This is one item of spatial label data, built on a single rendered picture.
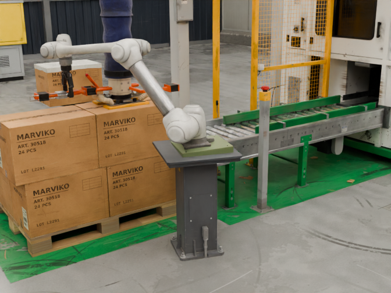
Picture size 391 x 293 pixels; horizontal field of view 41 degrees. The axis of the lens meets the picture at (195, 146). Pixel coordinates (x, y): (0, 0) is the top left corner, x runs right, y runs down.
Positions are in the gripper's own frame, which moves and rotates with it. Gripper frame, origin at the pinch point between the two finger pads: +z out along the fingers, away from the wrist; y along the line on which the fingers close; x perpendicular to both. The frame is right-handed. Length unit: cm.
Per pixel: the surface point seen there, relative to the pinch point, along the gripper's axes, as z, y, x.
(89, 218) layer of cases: 90, -21, 0
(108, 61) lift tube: -19.8, -2.1, -31.7
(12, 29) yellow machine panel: 6, 721, -168
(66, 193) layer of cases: 66, -21, 16
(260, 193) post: 93, -53, -138
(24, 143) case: 25, -21, 40
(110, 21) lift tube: -48, -6, -33
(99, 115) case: 14.4, -21.2, -13.1
